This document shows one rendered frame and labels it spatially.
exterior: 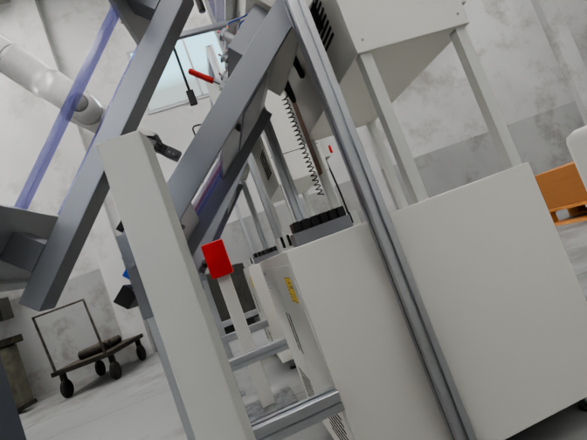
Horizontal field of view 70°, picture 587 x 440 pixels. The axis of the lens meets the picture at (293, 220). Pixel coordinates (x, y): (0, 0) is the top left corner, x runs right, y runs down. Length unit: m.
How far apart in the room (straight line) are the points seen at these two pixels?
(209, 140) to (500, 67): 7.03
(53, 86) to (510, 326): 1.26
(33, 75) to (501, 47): 7.23
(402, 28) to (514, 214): 0.53
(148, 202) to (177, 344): 0.19
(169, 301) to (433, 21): 0.93
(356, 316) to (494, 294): 0.34
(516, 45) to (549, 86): 0.84
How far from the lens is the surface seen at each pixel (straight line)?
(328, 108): 0.96
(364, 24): 1.12
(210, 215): 1.59
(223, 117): 0.95
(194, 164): 0.92
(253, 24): 1.11
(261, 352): 1.62
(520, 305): 1.12
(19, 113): 7.01
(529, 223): 1.15
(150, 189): 0.58
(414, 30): 1.16
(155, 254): 0.57
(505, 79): 7.71
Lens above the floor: 0.61
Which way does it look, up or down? 4 degrees up
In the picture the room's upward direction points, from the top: 20 degrees counter-clockwise
